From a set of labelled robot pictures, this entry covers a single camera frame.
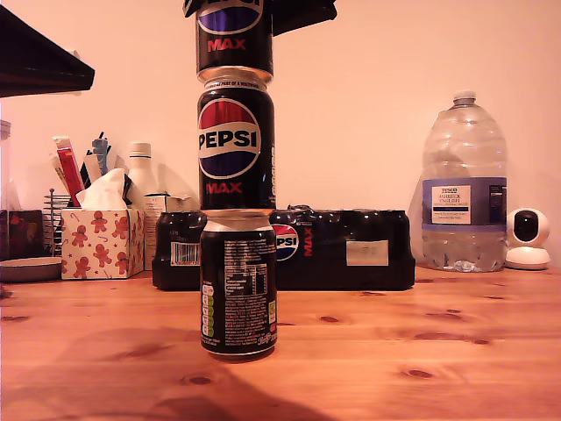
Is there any black shrink-wrapped Pepsi multipack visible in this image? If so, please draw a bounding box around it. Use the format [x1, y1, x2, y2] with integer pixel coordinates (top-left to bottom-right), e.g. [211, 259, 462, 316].
[152, 203, 416, 292]

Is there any gingerbread print tissue box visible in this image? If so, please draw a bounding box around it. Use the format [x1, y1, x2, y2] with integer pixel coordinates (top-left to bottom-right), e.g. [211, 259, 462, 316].
[60, 208, 146, 281]

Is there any white plastic bottle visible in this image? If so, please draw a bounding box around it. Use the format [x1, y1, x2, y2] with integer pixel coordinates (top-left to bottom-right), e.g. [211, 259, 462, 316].
[125, 142, 160, 210]

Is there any cream stick packet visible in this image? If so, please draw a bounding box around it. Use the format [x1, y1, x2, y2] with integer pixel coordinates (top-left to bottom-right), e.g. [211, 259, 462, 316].
[48, 153, 71, 198]

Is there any blue packet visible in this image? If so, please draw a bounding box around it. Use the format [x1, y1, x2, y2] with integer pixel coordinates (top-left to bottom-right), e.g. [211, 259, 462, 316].
[90, 131, 114, 175]

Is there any small white carton box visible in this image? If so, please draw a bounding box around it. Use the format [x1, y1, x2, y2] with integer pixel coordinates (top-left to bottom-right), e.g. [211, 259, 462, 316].
[143, 191, 192, 272]

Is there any metal wire rack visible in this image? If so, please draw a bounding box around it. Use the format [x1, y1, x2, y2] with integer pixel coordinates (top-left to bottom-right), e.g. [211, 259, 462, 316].
[43, 189, 72, 256]

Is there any large clear water bottle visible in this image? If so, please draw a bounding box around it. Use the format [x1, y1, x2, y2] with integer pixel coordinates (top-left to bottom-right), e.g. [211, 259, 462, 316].
[421, 90, 508, 273]

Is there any black and white packet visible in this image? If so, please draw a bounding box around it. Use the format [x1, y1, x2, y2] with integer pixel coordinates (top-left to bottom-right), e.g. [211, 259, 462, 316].
[82, 151, 106, 188]

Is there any small white round camera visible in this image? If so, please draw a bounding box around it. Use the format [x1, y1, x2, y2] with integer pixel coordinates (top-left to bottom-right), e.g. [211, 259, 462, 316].
[504, 208, 551, 271]

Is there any grey plate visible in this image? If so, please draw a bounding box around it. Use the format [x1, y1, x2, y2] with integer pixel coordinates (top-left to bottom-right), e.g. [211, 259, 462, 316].
[0, 256, 63, 283]

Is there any black Pepsi Max can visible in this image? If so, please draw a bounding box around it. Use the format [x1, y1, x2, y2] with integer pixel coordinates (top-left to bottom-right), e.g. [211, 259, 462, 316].
[195, 0, 275, 83]
[196, 78, 277, 211]
[199, 209, 279, 363]

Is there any white tissue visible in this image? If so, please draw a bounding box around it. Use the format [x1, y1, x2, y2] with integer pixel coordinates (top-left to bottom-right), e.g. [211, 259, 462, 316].
[76, 168, 129, 211]

